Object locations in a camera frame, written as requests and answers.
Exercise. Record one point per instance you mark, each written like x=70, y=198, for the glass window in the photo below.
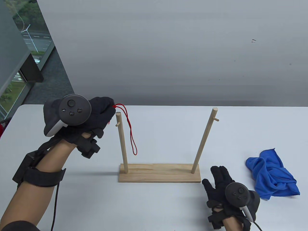
x=38, y=43

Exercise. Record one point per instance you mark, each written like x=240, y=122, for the wooden rack with two posts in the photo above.
x=158, y=173

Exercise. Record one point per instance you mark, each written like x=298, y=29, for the dark grey left hand controller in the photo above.
x=72, y=108

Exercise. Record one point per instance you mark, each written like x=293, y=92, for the person's right hand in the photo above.
x=220, y=182

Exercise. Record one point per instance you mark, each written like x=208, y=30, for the dark grey right hand controller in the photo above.
x=237, y=193

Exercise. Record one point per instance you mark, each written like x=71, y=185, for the black panel base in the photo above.
x=31, y=72

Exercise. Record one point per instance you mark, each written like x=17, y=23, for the person's right forearm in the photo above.
x=232, y=225

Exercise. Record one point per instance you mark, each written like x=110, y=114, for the blue towel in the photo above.
x=272, y=178

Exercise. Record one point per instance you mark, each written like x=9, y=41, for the person's left forearm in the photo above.
x=31, y=199

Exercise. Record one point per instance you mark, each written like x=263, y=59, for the person's left hand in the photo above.
x=101, y=108

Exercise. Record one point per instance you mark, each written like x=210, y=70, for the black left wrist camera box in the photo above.
x=43, y=176

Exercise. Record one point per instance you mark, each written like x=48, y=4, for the grey frosted panel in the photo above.
x=9, y=48

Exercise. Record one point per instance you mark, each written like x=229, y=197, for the red and black chair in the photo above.
x=1, y=131

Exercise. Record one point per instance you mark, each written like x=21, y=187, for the dark grey hand controller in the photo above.
x=72, y=108
x=237, y=193

